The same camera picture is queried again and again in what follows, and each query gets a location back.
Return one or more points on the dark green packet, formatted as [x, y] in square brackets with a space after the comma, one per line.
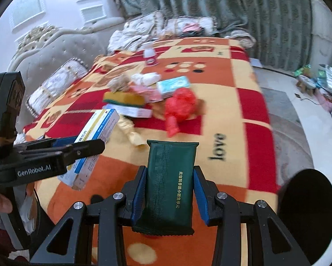
[168, 185]

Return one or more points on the white frilled cushion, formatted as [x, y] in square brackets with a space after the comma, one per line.
[55, 83]

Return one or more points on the white crumpled cloth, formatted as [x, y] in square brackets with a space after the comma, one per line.
[127, 40]

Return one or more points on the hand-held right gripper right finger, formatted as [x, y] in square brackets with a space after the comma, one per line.
[201, 199]

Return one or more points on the checked printed blanket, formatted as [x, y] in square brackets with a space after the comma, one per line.
[254, 144]

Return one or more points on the red plastic bag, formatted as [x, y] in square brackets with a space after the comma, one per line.
[179, 105]

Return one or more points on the gold wrapper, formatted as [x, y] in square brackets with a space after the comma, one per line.
[127, 126]

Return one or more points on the floral pillow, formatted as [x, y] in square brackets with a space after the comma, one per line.
[146, 23]
[177, 26]

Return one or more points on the small wooden stool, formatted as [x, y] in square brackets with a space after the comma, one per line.
[306, 83]

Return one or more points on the white bottle pink label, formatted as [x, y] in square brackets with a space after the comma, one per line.
[150, 58]

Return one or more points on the grey floor rug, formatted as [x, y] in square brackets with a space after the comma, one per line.
[287, 133]

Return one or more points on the black round bin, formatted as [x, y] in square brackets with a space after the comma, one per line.
[307, 213]

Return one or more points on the yellow green sponge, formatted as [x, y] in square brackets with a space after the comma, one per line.
[124, 99]

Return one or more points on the white floor box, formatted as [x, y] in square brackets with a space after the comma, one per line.
[256, 63]

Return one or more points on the beige fluffy wad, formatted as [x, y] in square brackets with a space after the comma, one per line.
[118, 83]

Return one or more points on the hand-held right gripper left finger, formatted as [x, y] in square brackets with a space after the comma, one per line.
[139, 196]

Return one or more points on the pink packet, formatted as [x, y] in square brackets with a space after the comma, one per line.
[152, 94]

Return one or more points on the flat white box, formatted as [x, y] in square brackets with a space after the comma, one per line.
[132, 112]

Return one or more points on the white blue medicine box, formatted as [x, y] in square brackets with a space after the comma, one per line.
[99, 124]

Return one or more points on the teal tissue pack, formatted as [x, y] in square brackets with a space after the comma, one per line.
[172, 84]

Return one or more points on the green patterned curtain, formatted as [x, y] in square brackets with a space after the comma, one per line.
[224, 2]

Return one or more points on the grey tufted sofa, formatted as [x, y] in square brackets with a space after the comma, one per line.
[44, 52]

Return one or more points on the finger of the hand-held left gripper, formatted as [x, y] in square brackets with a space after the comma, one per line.
[63, 142]
[89, 148]

